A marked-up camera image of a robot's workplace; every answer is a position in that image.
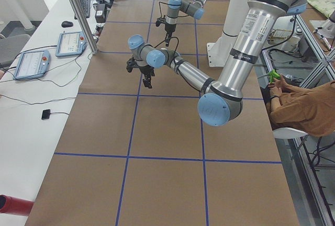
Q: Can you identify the black computer mouse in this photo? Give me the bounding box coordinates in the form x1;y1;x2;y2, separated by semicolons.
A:
61;21;73;28

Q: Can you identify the far blue teach pendant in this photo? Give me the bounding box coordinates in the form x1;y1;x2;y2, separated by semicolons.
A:
55;31;87;58

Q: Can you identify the person in brown shirt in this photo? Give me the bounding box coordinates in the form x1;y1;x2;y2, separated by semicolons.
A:
260;77;334;137

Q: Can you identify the near blue teach pendant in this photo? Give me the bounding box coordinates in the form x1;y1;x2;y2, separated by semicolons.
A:
13;50;51;81

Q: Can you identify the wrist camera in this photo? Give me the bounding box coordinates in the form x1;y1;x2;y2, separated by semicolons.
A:
126;58;139;73
155;17;165;27

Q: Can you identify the person's hand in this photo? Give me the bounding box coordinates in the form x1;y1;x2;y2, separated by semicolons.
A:
268;75;287;97

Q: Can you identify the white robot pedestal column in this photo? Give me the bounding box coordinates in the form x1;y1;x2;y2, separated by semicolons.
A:
207;0;249;67

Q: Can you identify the black power adapter box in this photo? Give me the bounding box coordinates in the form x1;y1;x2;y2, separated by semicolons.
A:
95;4;107;23

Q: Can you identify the green handheld tool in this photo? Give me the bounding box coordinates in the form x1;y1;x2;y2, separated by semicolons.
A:
268;69;281;83

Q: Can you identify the red cylinder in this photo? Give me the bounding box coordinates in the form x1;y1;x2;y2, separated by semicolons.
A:
1;195;34;216

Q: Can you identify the blue teach pendant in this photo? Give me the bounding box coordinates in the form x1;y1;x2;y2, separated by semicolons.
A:
55;31;87;58
13;50;51;81

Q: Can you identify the black keyboard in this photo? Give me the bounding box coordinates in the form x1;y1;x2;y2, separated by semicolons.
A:
79;0;91;18

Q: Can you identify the small black square device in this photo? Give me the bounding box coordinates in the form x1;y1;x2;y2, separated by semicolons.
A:
41;109;51;120

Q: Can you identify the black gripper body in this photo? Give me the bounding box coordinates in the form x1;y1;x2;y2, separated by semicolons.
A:
139;65;155;80
165;22;175;38

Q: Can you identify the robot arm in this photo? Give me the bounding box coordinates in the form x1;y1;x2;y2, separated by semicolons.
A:
163;0;207;47
127;0;307;126

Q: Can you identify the aluminium frame post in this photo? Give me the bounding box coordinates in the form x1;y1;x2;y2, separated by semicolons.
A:
69;0;97;55

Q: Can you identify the white chair seat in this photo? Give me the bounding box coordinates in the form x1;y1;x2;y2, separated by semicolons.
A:
273;127;308;139

